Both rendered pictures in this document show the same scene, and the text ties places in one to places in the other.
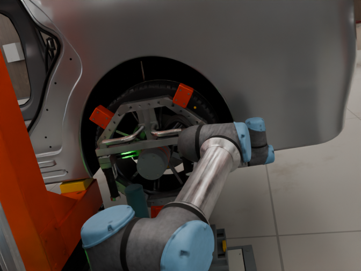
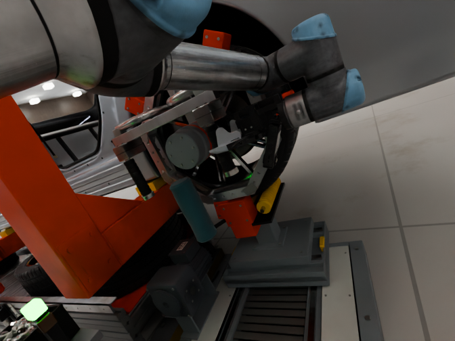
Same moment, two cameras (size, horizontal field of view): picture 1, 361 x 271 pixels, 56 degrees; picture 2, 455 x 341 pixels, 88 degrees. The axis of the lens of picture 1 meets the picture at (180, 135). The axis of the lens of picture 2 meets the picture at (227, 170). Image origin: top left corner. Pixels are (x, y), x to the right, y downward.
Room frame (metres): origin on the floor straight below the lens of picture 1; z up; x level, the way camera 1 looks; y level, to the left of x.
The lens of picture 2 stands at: (0.72, -0.23, 0.92)
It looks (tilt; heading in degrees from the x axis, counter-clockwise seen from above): 14 degrees down; 22
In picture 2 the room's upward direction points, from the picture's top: 24 degrees counter-clockwise
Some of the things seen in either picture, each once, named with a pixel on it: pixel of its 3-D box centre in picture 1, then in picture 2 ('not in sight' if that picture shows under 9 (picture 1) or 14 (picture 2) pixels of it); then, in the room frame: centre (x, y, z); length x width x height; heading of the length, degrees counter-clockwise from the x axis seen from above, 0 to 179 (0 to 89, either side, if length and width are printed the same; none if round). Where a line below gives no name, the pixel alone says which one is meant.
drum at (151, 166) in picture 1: (154, 158); (196, 142); (1.51, 0.14, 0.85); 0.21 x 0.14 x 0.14; 172
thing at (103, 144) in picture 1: (122, 128); (144, 108); (1.47, 0.25, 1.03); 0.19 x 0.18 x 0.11; 172
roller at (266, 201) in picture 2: not in sight; (269, 193); (1.66, 0.00, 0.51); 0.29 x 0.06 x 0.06; 172
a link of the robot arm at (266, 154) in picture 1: (259, 155); (332, 95); (1.28, -0.30, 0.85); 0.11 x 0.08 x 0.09; 82
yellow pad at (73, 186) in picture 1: (77, 182); (153, 183); (1.78, 0.62, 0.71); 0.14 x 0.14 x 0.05; 82
